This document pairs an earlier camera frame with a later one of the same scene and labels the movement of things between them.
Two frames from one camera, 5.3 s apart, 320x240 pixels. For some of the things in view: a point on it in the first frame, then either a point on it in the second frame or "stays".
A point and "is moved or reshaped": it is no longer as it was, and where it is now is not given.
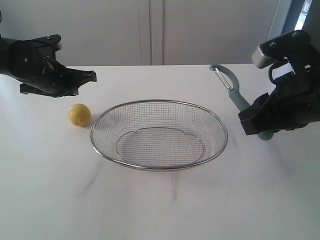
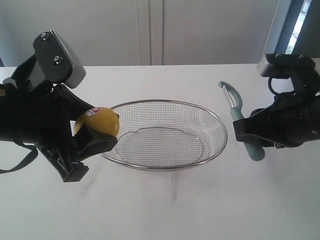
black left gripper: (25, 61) to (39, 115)
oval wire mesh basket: (158, 135) stays
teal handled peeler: (239, 101) to (256, 151)
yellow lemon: (79, 115) is moved or reshaped
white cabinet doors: (144, 32) stays
